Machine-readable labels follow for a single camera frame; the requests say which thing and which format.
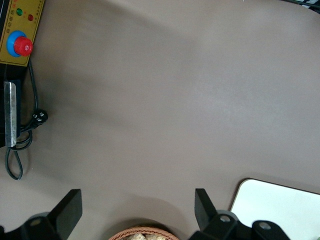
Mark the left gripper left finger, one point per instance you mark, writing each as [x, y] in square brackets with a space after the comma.
[67, 215]

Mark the yellow black control box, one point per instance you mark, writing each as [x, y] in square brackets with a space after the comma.
[10, 20]

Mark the clear wrapped cracker pack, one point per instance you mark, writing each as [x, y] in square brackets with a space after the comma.
[135, 237]
[155, 237]

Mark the beige plastic tray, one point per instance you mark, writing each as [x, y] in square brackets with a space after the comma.
[275, 205]

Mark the round brown wicker basket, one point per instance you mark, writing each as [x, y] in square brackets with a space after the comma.
[125, 232]

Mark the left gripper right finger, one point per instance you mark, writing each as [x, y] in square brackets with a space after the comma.
[205, 212]

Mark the red emergency stop button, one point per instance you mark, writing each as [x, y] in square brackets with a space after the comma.
[22, 46]

